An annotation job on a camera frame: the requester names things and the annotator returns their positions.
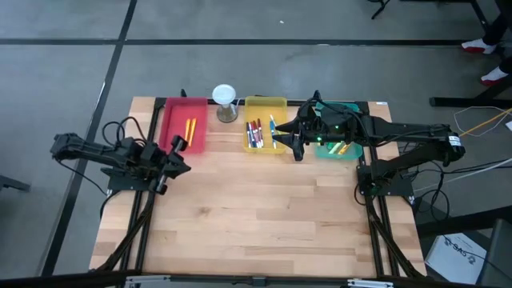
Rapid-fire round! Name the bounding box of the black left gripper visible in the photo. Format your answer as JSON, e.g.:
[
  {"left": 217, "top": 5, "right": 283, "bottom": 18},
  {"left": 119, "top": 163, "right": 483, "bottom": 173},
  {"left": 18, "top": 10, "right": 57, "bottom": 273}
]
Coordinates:
[{"left": 138, "top": 135, "right": 192, "bottom": 196}]

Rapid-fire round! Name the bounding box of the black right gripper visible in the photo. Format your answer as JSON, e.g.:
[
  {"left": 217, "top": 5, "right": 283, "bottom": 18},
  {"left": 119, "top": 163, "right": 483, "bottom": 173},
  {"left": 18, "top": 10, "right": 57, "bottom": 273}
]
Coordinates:
[{"left": 271, "top": 104, "right": 363, "bottom": 162}]

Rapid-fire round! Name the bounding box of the teal plastic bin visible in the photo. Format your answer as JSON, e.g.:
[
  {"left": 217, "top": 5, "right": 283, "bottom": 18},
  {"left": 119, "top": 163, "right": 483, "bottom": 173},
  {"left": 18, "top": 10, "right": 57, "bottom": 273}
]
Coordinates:
[{"left": 311, "top": 100, "right": 364, "bottom": 161}]

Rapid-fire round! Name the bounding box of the yellow plastic bin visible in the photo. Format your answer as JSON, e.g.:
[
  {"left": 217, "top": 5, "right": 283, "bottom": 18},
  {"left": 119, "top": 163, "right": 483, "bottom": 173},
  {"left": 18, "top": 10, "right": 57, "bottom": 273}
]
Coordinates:
[{"left": 242, "top": 95, "right": 289, "bottom": 155}]

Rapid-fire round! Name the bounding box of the pink plastic bin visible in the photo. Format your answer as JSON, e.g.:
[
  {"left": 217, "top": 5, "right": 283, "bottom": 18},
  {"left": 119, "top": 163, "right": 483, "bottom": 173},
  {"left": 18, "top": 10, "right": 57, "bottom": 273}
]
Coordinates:
[{"left": 158, "top": 95, "right": 209, "bottom": 155}]

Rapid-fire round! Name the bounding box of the white mushroom table lamp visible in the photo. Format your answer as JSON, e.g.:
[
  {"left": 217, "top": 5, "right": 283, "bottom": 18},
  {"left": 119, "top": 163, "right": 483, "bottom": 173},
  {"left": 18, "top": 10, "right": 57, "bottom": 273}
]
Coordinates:
[{"left": 211, "top": 83, "right": 240, "bottom": 124}]

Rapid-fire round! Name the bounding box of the black furniture foot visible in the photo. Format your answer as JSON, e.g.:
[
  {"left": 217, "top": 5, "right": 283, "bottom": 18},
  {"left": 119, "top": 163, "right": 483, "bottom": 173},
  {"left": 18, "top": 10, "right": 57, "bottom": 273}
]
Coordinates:
[{"left": 0, "top": 174, "right": 32, "bottom": 193}]

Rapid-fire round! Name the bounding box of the black table leg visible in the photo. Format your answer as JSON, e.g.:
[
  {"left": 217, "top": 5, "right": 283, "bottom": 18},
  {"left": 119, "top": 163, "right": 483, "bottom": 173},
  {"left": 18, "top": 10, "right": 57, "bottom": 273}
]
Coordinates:
[
  {"left": 430, "top": 75, "right": 512, "bottom": 109},
  {"left": 367, "top": 0, "right": 492, "bottom": 32}
]

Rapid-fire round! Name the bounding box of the black floor beam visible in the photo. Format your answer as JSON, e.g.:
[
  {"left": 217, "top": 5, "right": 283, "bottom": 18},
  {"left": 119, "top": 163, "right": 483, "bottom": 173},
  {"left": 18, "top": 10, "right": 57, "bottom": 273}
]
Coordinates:
[{"left": 415, "top": 206, "right": 512, "bottom": 239}]

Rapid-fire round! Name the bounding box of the white printed paper sheet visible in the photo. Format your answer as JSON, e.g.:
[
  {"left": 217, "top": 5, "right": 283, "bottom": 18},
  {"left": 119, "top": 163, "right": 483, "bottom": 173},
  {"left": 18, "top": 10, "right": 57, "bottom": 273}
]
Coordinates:
[{"left": 424, "top": 233, "right": 488, "bottom": 286}]

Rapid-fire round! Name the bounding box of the person's shoe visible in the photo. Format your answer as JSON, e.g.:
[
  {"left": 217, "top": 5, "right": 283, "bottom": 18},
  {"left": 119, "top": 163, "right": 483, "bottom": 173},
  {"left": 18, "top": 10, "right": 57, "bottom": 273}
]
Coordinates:
[
  {"left": 479, "top": 66, "right": 511, "bottom": 86},
  {"left": 459, "top": 38, "right": 499, "bottom": 55}
]

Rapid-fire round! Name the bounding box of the black chair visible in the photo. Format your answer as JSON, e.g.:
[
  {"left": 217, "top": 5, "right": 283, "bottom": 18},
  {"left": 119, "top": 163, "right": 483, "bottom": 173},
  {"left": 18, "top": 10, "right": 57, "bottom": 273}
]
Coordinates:
[{"left": 478, "top": 218, "right": 512, "bottom": 288}]

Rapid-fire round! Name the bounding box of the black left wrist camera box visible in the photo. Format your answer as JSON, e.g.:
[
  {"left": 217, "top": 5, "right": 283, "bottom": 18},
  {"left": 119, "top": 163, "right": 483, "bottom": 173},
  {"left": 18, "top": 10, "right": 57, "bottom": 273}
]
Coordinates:
[{"left": 140, "top": 142, "right": 160, "bottom": 160}]

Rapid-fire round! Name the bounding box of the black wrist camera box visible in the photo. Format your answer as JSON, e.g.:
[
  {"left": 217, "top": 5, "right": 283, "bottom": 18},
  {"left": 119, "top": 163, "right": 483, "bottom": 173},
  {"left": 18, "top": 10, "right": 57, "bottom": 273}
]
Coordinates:
[
  {"left": 322, "top": 106, "right": 349, "bottom": 128},
  {"left": 140, "top": 142, "right": 160, "bottom": 160}
]

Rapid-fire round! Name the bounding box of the black aluminium frame rail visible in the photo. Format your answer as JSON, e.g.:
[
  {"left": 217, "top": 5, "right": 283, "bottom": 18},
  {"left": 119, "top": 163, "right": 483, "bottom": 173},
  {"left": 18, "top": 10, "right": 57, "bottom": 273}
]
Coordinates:
[
  {"left": 94, "top": 199, "right": 155, "bottom": 274},
  {"left": 367, "top": 207, "right": 426, "bottom": 278},
  {"left": 358, "top": 102, "right": 386, "bottom": 278},
  {"left": 366, "top": 102, "right": 401, "bottom": 278},
  {"left": 134, "top": 147, "right": 163, "bottom": 271},
  {"left": 154, "top": 97, "right": 317, "bottom": 107},
  {"left": 0, "top": 270, "right": 512, "bottom": 288},
  {"left": 118, "top": 98, "right": 167, "bottom": 273}
]

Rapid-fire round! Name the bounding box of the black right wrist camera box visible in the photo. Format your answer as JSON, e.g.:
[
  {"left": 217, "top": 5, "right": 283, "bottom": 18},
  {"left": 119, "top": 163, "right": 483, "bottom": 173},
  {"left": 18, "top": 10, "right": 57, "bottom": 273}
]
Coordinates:
[{"left": 322, "top": 106, "right": 349, "bottom": 128}]

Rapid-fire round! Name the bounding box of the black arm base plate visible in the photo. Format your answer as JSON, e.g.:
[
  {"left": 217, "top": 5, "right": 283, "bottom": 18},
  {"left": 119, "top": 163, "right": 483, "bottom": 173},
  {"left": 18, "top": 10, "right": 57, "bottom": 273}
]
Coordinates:
[
  {"left": 106, "top": 159, "right": 166, "bottom": 192},
  {"left": 356, "top": 163, "right": 415, "bottom": 197}
]

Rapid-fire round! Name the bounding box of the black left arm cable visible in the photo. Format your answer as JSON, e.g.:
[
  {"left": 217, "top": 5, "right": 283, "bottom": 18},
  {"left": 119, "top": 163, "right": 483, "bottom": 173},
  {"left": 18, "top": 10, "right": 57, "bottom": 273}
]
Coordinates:
[{"left": 102, "top": 115, "right": 148, "bottom": 146}]

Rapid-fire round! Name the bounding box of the white metal bracket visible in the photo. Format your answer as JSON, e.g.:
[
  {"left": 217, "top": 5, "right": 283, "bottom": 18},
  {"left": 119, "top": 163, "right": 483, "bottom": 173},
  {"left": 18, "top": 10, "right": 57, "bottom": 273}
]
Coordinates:
[
  {"left": 123, "top": 274, "right": 171, "bottom": 288},
  {"left": 346, "top": 278, "right": 395, "bottom": 288}
]

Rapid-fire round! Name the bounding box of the black floor cable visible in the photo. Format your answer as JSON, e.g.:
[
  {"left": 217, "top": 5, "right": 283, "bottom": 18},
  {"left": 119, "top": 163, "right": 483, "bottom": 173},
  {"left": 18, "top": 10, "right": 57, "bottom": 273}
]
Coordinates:
[{"left": 415, "top": 159, "right": 512, "bottom": 222}]

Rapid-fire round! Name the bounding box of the white floor cable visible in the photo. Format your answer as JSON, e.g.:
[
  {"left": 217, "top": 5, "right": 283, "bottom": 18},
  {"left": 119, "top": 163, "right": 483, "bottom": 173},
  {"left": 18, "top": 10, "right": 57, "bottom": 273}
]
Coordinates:
[{"left": 454, "top": 106, "right": 512, "bottom": 138}]

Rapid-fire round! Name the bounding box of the gray floor cable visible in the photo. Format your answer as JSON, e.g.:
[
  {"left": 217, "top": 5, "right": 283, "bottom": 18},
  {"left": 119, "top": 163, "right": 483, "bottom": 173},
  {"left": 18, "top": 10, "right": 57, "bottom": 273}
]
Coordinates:
[{"left": 411, "top": 158, "right": 512, "bottom": 189}]

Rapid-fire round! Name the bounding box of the yellow hanging cable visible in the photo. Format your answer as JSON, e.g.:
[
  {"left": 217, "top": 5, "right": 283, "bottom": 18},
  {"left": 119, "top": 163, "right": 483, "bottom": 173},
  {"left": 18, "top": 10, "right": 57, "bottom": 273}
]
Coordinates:
[{"left": 459, "top": 107, "right": 512, "bottom": 137}]

